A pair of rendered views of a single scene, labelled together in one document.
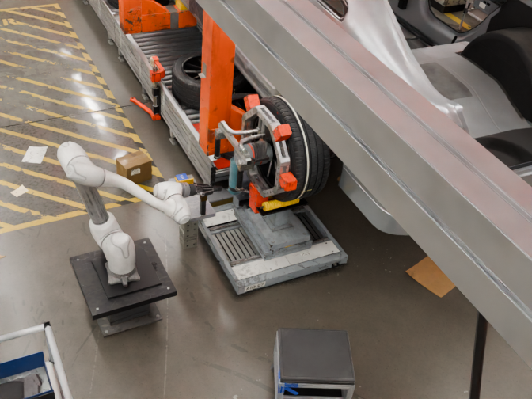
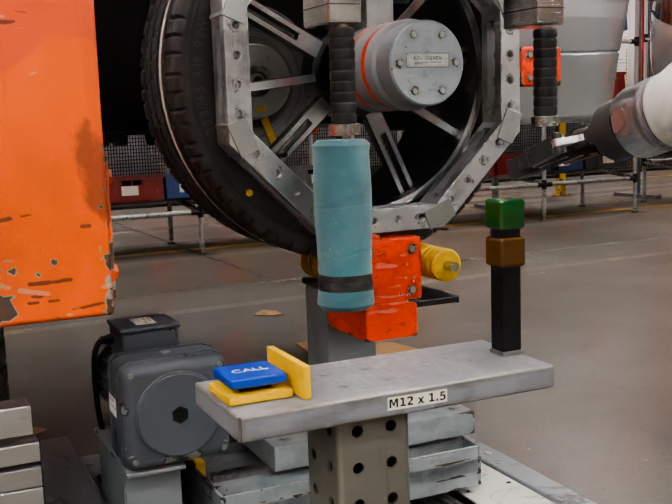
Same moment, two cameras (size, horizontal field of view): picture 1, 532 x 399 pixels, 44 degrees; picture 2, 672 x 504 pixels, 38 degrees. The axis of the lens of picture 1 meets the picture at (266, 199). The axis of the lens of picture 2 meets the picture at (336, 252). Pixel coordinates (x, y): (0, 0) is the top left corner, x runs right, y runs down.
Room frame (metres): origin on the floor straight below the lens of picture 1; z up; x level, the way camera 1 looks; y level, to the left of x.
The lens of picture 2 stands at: (3.29, 1.68, 0.78)
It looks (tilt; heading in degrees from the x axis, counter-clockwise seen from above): 8 degrees down; 276
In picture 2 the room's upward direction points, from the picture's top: 2 degrees counter-clockwise
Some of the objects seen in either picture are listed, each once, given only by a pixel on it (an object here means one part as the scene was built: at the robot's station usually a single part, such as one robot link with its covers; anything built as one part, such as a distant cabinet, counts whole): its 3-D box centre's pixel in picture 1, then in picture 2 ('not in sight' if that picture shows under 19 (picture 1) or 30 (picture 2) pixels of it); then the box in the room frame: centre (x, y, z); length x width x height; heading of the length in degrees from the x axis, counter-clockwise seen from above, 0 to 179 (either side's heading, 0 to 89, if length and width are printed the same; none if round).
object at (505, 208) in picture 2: not in sight; (504, 213); (3.19, 0.39, 0.64); 0.04 x 0.04 x 0.04; 30
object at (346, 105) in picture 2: (217, 146); (342, 78); (3.41, 0.34, 0.83); 0.04 x 0.04 x 0.16
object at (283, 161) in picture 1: (263, 152); (374, 69); (3.38, 0.05, 0.85); 0.54 x 0.07 x 0.54; 30
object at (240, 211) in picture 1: (272, 226); (317, 458); (3.51, -0.07, 0.13); 0.50 x 0.36 x 0.10; 30
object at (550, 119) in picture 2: (240, 178); (545, 75); (3.11, 0.17, 0.83); 0.04 x 0.04 x 0.16
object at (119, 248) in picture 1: (120, 250); not in sight; (2.75, 0.80, 0.48); 0.18 x 0.16 x 0.22; 38
